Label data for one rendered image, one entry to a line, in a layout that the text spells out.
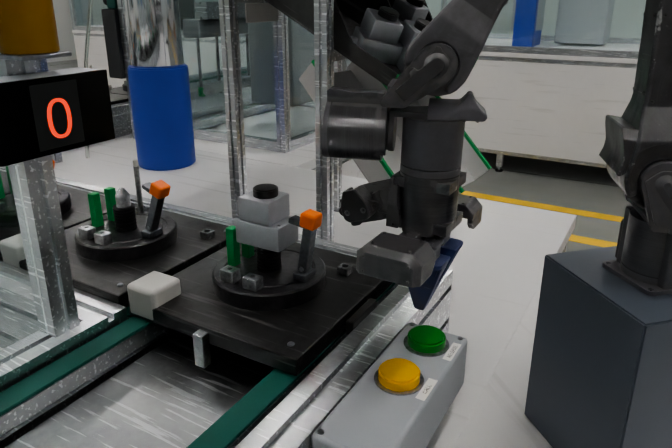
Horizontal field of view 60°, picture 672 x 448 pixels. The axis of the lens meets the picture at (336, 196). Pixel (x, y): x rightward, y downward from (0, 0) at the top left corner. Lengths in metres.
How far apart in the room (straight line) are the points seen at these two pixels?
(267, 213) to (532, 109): 3.94
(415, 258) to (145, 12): 1.20
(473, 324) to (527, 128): 3.74
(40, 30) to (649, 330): 0.57
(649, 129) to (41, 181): 0.57
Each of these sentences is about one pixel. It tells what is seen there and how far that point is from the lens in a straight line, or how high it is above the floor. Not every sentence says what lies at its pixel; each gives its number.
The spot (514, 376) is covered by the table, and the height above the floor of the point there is 0.86.
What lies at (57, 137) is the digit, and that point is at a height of 1.18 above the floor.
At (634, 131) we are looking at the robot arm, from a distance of 0.55.
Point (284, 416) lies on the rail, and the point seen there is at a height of 0.96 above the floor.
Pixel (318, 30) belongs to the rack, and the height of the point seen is 1.26.
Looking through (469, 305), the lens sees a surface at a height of 0.86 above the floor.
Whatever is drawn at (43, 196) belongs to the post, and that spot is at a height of 1.12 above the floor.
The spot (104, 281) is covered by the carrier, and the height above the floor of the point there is 0.97.
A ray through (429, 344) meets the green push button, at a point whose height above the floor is 0.97.
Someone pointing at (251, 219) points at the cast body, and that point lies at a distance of 0.69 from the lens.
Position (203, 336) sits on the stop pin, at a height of 0.97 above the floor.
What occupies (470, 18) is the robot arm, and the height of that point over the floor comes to 1.29.
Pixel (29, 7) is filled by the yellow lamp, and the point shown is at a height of 1.30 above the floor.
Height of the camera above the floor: 1.31
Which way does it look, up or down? 19 degrees down
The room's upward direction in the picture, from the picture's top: straight up
